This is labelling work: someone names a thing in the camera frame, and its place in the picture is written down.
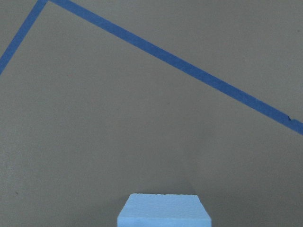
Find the light blue foam block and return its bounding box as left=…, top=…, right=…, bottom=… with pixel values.
left=117, top=193, right=212, bottom=227

